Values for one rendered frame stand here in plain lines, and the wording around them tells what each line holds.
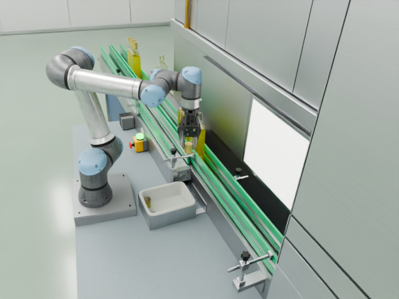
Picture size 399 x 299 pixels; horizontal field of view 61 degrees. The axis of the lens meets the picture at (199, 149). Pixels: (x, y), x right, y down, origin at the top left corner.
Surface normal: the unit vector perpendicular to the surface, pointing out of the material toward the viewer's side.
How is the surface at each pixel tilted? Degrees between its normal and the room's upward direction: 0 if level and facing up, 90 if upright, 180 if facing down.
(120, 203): 3
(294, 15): 90
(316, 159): 90
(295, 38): 90
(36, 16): 90
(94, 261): 0
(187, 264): 0
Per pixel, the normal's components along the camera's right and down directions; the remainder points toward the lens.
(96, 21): 0.42, 0.52
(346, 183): -0.91, 0.19
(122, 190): 0.10, -0.82
